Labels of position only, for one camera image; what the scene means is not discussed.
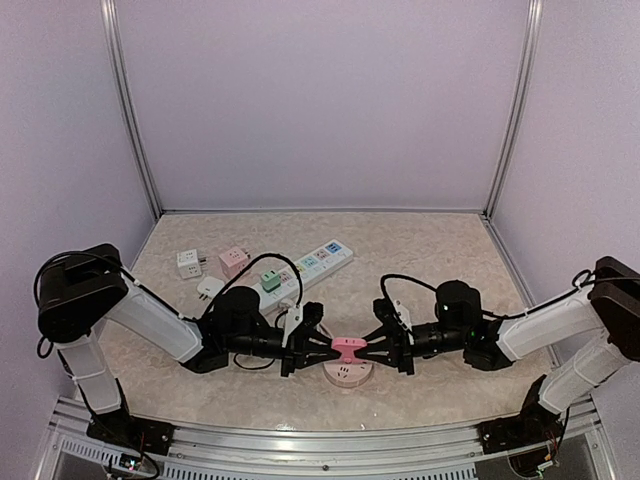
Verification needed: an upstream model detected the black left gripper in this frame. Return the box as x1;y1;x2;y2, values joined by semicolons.
227;326;341;378

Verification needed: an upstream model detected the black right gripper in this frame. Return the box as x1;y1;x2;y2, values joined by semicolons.
353;322;467;376

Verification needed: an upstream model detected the pink plug adapter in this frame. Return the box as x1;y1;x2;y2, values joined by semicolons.
331;337;368;365

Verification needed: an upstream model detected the pink round socket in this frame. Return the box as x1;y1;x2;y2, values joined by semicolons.
323;362;374;389

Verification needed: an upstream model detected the green cube plug adapter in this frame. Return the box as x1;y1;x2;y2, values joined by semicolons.
260;269;281;293

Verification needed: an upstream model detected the white multicolour power strip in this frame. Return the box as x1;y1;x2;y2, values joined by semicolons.
253;239;354;315

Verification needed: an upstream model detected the pink cube socket adapter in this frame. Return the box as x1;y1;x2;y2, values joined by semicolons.
218;246;250;279

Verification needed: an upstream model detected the white cube adapter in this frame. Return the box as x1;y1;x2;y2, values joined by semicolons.
176;249;207;280

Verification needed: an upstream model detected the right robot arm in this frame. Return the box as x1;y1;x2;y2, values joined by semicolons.
355;256;639;444

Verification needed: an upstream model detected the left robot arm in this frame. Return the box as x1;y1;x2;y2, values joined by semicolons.
33;243;340;445

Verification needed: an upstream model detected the white small plug adapter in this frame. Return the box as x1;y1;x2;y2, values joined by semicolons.
196;276;225;301

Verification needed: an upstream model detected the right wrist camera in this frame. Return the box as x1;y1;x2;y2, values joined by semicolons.
373;298;411;333

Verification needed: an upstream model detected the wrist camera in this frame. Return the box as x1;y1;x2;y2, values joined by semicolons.
373;298;411;333
282;301;324;347

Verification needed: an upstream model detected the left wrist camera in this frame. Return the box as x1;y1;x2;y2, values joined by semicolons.
282;301;324;347

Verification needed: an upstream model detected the white power strip cord plug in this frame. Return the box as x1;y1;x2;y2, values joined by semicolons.
278;299;296;312

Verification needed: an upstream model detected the right black camera cable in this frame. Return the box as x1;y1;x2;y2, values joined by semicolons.
378;273;441;311

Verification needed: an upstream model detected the black camera cable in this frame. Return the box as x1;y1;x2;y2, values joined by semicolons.
199;252;305;321
378;273;441;311

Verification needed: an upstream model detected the left black camera cable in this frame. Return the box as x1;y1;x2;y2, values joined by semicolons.
199;252;305;321

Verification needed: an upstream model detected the aluminium front frame rail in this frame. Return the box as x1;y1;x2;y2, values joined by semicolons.
33;398;615;479

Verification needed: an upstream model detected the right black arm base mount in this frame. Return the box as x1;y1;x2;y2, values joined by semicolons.
477;375;564;454

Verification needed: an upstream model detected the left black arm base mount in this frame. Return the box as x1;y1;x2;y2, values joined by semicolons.
80;381;176;456

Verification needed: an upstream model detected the right aluminium corner post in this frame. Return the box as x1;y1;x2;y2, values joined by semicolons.
483;0;544;223

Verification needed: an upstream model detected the aluminium corner post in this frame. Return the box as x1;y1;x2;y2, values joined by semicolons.
99;0;164;222
483;0;544;223

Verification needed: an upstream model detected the left aluminium corner post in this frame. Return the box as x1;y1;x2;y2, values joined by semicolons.
99;0;164;222

